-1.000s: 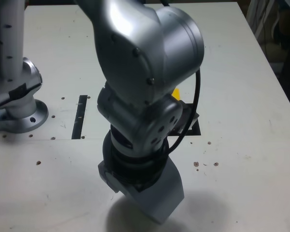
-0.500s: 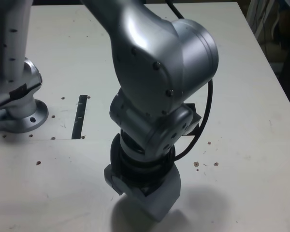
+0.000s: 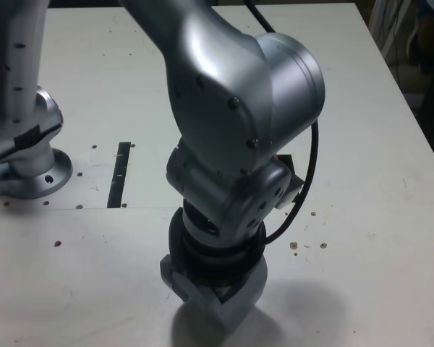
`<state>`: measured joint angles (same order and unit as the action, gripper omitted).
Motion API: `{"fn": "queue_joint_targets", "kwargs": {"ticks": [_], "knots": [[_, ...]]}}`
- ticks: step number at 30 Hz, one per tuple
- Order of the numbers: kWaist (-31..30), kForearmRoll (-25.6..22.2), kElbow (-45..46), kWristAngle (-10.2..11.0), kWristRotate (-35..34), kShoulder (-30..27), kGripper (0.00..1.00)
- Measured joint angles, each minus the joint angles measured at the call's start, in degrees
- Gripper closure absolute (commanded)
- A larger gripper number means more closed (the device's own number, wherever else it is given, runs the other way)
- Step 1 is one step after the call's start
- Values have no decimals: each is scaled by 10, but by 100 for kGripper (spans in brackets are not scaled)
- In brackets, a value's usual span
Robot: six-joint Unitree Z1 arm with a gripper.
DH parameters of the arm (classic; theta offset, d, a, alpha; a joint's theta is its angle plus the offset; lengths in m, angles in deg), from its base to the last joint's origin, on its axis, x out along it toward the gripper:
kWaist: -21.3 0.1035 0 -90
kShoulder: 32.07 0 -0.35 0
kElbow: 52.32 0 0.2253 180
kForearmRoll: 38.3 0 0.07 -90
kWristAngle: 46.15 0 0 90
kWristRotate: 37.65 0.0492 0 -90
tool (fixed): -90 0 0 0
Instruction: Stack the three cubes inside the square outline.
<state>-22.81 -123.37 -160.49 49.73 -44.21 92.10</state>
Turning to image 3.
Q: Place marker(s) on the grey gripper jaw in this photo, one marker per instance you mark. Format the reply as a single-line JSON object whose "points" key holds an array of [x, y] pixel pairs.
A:
{"points": [[235, 307], [173, 276]]}

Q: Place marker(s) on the white metal frame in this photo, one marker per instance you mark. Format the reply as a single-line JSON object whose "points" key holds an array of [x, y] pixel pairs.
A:
{"points": [[379, 25]]}

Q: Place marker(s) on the black tape strip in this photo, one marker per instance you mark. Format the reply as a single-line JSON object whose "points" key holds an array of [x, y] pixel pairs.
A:
{"points": [[117, 180]]}

